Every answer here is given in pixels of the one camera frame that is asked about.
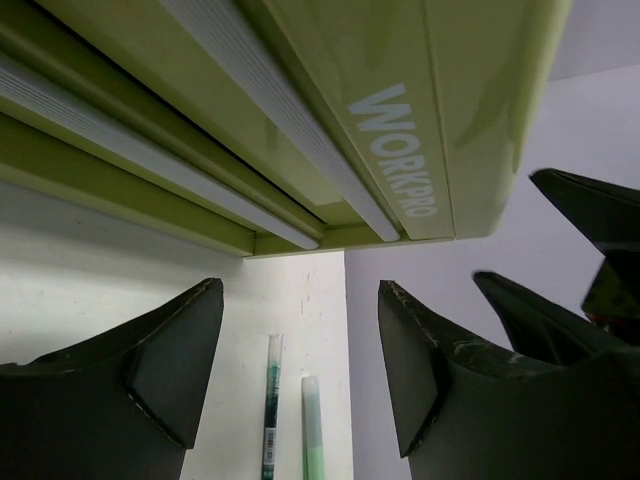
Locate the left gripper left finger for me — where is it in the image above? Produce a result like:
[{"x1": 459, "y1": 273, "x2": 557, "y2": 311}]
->
[{"x1": 1, "y1": 278, "x2": 223, "y2": 479}]

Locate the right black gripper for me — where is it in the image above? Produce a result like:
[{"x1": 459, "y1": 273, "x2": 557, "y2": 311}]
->
[{"x1": 473, "y1": 168, "x2": 639, "y2": 360}]

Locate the green gel pen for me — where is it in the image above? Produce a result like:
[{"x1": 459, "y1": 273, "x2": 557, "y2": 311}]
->
[{"x1": 261, "y1": 334, "x2": 283, "y2": 480}]

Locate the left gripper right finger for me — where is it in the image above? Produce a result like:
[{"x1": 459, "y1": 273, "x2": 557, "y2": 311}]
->
[{"x1": 378, "y1": 280, "x2": 639, "y2": 479}]

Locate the green metal drawer chest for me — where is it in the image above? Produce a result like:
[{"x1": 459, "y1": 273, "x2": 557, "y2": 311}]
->
[{"x1": 1, "y1": 1, "x2": 571, "y2": 257}]

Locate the green highlighter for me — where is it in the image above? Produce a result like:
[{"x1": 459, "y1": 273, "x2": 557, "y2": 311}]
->
[{"x1": 301, "y1": 376, "x2": 326, "y2": 480}]

